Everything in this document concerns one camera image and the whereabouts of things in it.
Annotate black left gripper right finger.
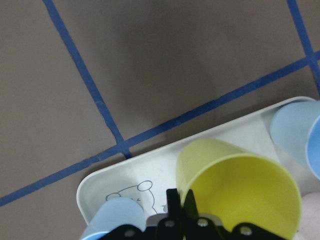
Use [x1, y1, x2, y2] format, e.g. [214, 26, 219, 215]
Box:
[183, 189, 199, 220]

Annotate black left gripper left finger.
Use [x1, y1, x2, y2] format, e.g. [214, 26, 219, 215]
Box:
[166, 188, 183, 220]

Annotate yellow plastic cup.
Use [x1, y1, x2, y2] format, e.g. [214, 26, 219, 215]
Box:
[175, 138, 302, 240]

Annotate light blue cup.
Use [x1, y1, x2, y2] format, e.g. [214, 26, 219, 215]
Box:
[80, 197, 146, 240]

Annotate blue cup on tray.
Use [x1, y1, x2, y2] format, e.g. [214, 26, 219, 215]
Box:
[269, 100, 320, 179]

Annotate white plastic tray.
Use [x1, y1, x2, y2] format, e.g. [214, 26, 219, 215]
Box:
[76, 96, 320, 223]

